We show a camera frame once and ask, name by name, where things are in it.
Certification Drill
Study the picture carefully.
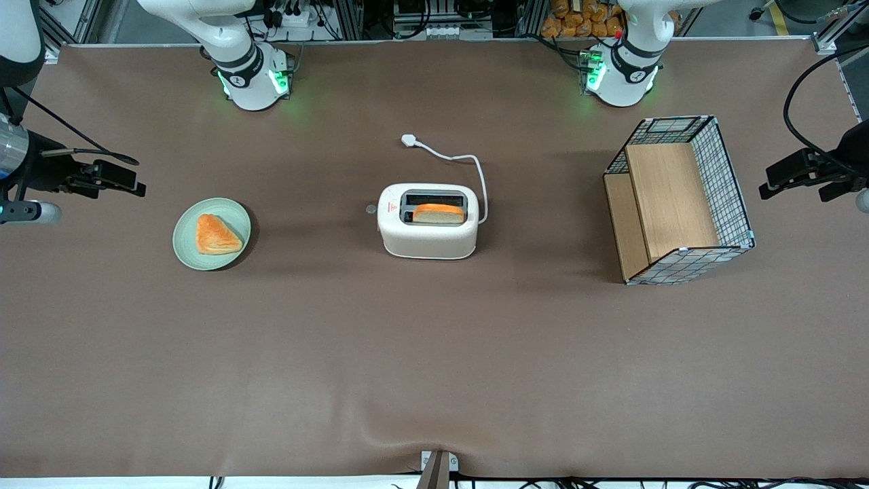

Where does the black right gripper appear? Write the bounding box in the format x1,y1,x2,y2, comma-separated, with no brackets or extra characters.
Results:
27,132,147,199

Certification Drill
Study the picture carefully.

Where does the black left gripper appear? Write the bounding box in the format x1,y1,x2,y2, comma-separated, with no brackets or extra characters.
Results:
759,119,869,202

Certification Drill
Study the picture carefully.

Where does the white two-slot toaster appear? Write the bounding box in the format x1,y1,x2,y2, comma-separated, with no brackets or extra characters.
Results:
377,183,479,261

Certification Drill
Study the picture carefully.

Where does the green round plate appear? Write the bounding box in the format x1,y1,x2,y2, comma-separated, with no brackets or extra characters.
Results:
172,198,252,271

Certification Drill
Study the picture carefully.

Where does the triangular orange pastry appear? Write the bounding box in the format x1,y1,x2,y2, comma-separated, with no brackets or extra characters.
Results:
196,214,244,255

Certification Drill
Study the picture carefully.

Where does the white power strip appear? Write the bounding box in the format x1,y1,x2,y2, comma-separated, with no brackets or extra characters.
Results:
424,24,494,39
261,5,320,28

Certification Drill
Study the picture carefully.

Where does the bag of bread rolls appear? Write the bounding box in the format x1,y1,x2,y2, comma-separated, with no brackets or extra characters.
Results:
541,0,625,39

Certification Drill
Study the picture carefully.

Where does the bread slice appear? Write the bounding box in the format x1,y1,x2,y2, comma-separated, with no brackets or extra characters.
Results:
412,204,466,225

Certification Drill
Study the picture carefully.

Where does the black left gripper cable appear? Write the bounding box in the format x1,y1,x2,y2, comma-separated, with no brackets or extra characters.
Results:
783,44,869,164

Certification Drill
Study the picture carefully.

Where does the aluminium frame profile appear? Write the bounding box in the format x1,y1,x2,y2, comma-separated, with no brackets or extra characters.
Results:
811,3,869,55
37,0,103,63

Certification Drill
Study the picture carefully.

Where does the wire basket with wooden shelf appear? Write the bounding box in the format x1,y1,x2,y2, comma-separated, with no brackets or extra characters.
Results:
603,115,756,286

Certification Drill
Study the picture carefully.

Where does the white toaster cord with plug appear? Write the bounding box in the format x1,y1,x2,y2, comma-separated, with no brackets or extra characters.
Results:
402,134,489,226

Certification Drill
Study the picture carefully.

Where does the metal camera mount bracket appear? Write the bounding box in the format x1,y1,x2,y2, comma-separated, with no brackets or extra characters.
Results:
415,450,460,489

